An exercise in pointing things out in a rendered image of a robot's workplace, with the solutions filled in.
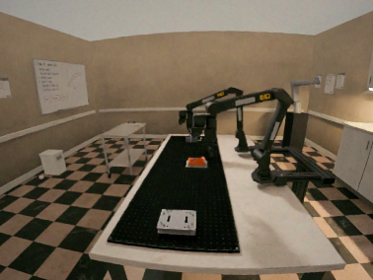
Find orange tube rack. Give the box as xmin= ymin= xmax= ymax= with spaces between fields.
xmin=188 ymin=158 xmax=205 ymax=166

